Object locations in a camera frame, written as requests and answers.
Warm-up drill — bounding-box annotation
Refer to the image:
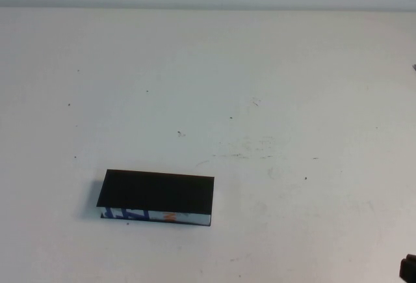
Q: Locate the black glasses case box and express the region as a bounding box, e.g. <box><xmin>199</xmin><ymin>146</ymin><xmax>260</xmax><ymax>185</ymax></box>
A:
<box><xmin>96</xmin><ymin>168</ymin><xmax>215</xmax><ymax>228</ymax></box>

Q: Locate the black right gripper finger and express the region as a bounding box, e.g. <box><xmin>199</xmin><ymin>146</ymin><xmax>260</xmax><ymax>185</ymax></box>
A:
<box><xmin>399</xmin><ymin>253</ymin><xmax>416</xmax><ymax>279</ymax></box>

